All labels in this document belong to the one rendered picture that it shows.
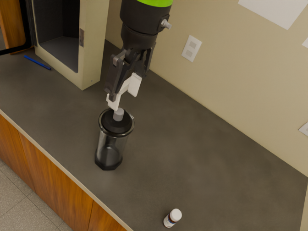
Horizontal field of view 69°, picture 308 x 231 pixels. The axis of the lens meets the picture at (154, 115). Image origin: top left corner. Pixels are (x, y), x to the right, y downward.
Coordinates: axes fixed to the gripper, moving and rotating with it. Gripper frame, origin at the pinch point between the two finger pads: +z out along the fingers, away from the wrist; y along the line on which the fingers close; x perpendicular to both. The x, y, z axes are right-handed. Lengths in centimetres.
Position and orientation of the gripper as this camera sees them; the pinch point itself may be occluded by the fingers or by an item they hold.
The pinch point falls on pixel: (124, 93)
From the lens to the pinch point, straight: 61.2
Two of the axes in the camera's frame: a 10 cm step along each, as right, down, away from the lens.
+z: -2.7, 6.3, 7.3
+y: 5.6, -5.1, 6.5
